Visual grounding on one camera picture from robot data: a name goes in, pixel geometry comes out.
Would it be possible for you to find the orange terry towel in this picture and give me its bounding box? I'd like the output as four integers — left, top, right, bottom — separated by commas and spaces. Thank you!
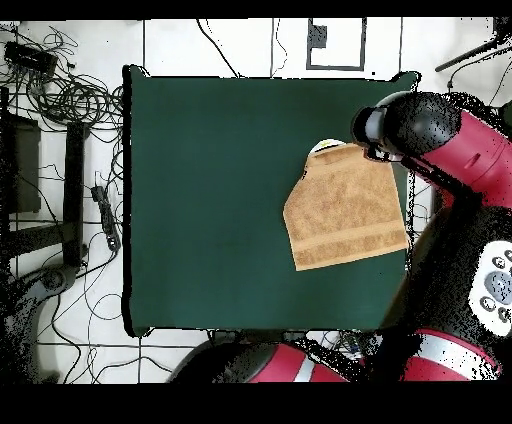
282, 138, 410, 272

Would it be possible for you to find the black flat bar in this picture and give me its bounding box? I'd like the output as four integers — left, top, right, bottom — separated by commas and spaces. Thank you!
62, 121, 86, 268

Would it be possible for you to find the dark green table cloth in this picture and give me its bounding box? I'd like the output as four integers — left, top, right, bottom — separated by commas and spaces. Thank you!
121, 64, 421, 339

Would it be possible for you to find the black power strip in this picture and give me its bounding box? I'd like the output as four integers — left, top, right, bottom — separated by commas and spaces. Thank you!
90, 183, 122, 252

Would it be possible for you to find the grey chair base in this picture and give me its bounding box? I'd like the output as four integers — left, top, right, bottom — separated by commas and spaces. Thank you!
0, 263, 78, 381

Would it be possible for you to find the black panel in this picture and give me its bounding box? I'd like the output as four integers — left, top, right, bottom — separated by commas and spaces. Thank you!
0, 113, 42, 215

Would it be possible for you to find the black rod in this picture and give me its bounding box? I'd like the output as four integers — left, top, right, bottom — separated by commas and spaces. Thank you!
434, 33, 512, 73

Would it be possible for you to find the black rectangular box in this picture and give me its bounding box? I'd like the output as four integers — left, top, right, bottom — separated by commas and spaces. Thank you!
3, 41, 59, 75

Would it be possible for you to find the long black cable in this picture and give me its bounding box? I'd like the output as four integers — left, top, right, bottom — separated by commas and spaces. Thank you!
195, 18, 241, 78

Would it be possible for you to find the tangle of black cables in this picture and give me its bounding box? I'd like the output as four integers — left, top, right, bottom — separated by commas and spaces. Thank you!
0, 23, 125, 133

